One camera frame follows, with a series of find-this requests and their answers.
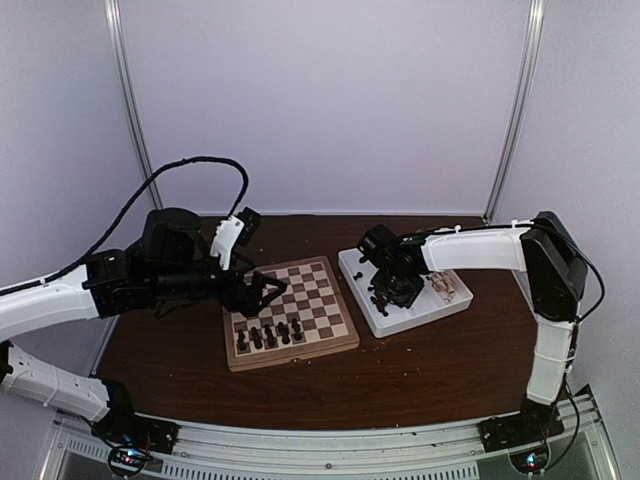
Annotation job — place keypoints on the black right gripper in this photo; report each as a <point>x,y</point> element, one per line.
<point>404,300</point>

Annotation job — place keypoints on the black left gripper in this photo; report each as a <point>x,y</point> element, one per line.
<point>231,298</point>

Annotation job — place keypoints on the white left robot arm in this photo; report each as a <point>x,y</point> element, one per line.
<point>47,325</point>

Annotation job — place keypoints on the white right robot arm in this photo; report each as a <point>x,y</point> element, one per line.
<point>539,255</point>

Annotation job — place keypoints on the dark chess piece crossing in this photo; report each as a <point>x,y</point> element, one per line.
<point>380,304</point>

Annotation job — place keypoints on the pile of white chess pieces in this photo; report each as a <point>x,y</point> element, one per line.
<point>443,285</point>

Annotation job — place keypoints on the wooden chess board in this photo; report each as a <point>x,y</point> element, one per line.
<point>314,297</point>

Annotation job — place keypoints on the white plastic divided tray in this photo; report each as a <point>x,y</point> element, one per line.
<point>428,306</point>

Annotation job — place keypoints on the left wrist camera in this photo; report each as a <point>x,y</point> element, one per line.
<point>237,229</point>

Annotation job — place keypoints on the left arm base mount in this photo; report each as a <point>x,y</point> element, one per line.
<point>137,432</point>

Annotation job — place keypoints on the aluminium front rail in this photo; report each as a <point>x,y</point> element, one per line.
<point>442,451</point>

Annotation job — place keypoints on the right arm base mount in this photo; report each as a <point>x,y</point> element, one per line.
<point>534,422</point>

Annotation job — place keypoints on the right aluminium frame post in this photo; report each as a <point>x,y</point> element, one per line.
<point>526,75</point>

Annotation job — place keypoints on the aluminium frame post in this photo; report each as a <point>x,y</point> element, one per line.
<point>117,37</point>
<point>526,75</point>

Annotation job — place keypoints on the left aluminium frame post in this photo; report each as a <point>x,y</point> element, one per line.
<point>117,37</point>

